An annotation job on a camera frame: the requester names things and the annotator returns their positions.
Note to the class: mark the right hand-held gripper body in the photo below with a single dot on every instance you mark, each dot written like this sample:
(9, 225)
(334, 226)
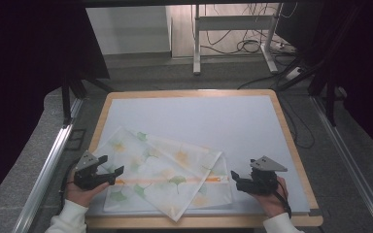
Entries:
(265, 181)

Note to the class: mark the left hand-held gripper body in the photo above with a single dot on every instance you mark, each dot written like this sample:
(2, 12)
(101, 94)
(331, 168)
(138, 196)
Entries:
(89, 179)

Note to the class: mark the white floral patterned cloth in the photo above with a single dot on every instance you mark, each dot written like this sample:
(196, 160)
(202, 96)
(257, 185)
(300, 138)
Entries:
(155, 161)

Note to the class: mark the person's left hand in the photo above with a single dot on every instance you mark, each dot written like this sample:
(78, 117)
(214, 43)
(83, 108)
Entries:
(81, 195)

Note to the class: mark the person's right hand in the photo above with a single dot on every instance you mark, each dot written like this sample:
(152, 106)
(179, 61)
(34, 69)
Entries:
(270, 204)

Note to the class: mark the white table mat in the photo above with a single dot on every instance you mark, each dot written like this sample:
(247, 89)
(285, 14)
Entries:
(207, 123)

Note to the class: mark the black metal stand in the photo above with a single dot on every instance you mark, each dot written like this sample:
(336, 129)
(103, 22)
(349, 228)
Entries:
(66, 97)
(330, 97)

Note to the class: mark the white power strip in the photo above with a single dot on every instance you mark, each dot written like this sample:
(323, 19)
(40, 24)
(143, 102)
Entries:
(294, 73)
(285, 47)

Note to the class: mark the black curtain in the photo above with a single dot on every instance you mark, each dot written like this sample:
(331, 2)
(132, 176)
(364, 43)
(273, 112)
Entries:
(362, 64)
(22, 81)

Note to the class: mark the white cabinet panel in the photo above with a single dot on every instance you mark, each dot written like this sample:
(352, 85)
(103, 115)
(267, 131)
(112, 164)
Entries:
(126, 29)

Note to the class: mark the black floor bracket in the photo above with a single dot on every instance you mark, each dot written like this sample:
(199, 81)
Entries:
(75, 139)

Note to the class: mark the aluminium rail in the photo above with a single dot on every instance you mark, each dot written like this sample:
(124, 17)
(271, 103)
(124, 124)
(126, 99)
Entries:
(356, 161)
(45, 168)

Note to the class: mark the white metal desk frame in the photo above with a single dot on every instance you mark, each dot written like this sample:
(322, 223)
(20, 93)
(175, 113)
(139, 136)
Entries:
(233, 23)

